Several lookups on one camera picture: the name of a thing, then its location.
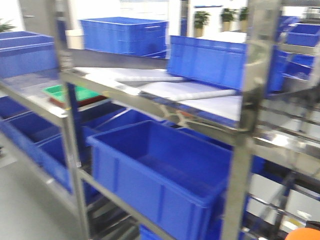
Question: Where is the blue crate tilted middle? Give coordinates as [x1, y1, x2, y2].
[167, 35, 247, 90]

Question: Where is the green plastic tray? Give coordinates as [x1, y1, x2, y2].
[41, 84, 102, 103]

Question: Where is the blue crate front lower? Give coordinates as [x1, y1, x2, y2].
[86, 120, 231, 240]

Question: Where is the steel shelf upright post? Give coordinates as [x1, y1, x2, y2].
[221, 0, 282, 240]

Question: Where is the blue crate upper shelf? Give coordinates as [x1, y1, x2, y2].
[79, 16, 168, 56]

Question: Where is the orange cylindrical capacitor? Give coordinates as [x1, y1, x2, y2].
[285, 227, 320, 240]

